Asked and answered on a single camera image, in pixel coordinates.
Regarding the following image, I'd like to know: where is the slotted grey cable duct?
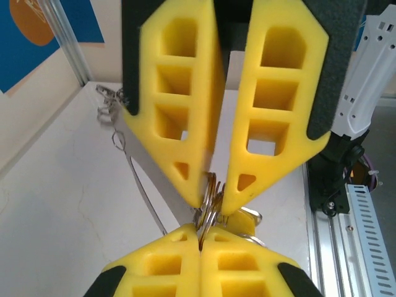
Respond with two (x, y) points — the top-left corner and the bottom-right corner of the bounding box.
(342, 183), (396, 297)

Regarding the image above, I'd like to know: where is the metal split key ring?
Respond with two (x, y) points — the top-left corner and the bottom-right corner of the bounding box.
(196, 171), (229, 252)

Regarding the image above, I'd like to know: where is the yellow capped key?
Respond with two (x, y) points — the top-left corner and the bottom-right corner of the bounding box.
(221, 206), (267, 249)

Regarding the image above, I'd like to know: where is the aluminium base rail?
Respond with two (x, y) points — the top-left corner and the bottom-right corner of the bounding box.
(304, 160), (366, 297)

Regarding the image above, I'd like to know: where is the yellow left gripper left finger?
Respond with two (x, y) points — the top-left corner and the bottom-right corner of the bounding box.
(83, 222), (202, 297)

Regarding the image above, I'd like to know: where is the aluminium frame post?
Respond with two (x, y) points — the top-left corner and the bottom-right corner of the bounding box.
(41, 0), (94, 87)

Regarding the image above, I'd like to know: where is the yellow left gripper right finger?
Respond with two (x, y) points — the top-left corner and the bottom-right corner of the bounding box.
(200, 226), (322, 297)

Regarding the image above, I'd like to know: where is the small metal ring chain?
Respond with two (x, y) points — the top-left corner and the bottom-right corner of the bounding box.
(94, 83), (130, 125)

